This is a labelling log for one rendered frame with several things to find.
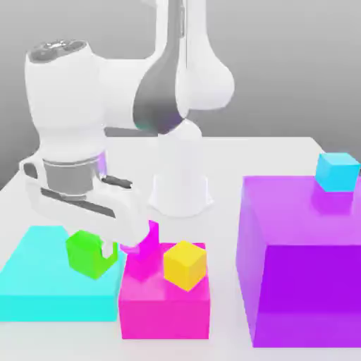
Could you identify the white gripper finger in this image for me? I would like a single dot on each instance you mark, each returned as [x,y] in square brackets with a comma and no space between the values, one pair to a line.
[107,249]

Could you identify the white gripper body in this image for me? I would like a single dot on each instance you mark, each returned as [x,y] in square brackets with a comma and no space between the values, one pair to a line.
[124,222]

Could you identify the small green cube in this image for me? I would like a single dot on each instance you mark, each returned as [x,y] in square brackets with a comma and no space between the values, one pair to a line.
[84,253]

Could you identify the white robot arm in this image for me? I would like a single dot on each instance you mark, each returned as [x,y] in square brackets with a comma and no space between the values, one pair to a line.
[67,93]

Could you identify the small magenta cube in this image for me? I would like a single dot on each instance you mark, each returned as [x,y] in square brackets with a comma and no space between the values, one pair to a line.
[145,259]

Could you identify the small yellow cube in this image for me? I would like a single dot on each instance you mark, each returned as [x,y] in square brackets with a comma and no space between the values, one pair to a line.
[183,265]

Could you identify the small cyan cube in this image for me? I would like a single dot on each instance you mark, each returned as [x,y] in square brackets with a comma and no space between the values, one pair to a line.
[337,172]

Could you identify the large cyan box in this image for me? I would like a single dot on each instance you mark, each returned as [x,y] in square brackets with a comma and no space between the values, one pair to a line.
[42,290]

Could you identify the large magenta box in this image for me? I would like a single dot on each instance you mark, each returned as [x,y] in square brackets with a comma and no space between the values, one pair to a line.
[163,316]

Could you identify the large purple box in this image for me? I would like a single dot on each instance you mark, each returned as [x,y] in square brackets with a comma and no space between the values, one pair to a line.
[299,282]

